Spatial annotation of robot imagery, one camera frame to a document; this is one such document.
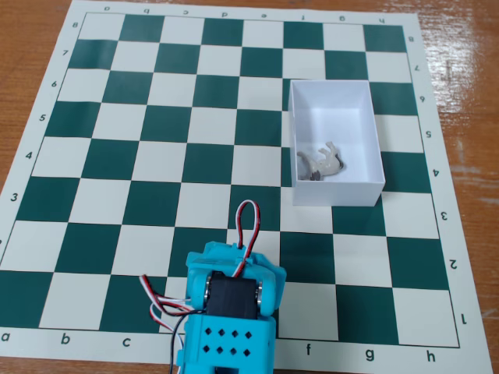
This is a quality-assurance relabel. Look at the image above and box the cyan gripper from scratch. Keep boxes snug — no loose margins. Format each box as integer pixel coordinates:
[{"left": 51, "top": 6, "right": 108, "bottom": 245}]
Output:
[{"left": 185, "top": 241, "right": 288, "bottom": 293}]

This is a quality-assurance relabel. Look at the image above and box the small grey toy horse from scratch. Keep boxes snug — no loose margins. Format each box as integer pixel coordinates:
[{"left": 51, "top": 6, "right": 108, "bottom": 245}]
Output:
[{"left": 296, "top": 140, "right": 346, "bottom": 182}]

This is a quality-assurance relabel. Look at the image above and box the white rectangular open box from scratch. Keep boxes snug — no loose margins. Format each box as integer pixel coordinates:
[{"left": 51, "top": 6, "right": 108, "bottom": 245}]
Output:
[{"left": 288, "top": 79, "right": 388, "bottom": 206}]

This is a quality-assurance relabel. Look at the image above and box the green and cream chessboard mat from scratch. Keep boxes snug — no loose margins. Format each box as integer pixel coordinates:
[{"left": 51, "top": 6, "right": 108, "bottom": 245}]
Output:
[{"left": 0, "top": 0, "right": 495, "bottom": 374}]

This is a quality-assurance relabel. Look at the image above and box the red white black cable loop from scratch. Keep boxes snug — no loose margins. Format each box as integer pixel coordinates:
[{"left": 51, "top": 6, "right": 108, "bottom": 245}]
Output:
[{"left": 235, "top": 199, "right": 261, "bottom": 278}]

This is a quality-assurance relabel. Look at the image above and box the red white black cable bundle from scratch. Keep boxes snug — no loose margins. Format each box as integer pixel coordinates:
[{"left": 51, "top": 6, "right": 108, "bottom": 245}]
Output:
[{"left": 139, "top": 274, "right": 198, "bottom": 374}]

